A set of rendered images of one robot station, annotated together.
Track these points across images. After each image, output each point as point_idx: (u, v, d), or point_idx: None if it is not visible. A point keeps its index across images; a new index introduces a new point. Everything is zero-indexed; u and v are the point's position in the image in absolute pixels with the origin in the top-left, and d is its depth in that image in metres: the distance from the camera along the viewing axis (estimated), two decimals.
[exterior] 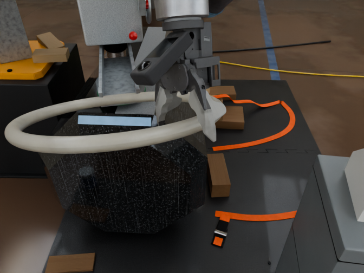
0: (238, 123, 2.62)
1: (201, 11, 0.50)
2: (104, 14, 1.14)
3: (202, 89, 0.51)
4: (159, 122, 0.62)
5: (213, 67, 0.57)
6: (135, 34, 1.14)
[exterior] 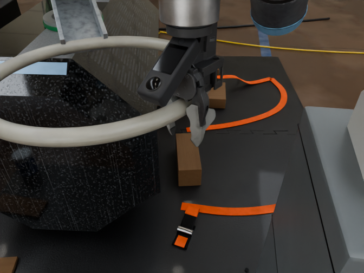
0: (219, 101, 2.19)
1: (214, 19, 0.45)
2: None
3: (206, 110, 0.51)
4: (170, 129, 0.59)
5: (216, 69, 0.54)
6: None
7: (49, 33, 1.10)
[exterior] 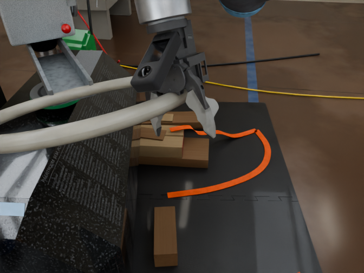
0: (201, 161, 2.19)
1: (188, 10, 0.51)
2: (28, 8, 1.02)
3: (201, 89, 0.52)
4: (157, 129, 0.60)
5: (199, 64, 0.58)
6: (69, 26, 1.06)
7: (13, 154, 1.09)
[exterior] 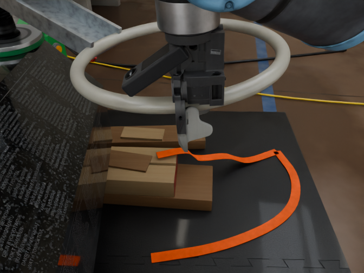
0: (202, 202, 1.50)
1: (190, 31, 0.42)
2: None
3: (178, 119, 0.50)
4: None
5: (218, 85, 0.49)
6: None
7: None
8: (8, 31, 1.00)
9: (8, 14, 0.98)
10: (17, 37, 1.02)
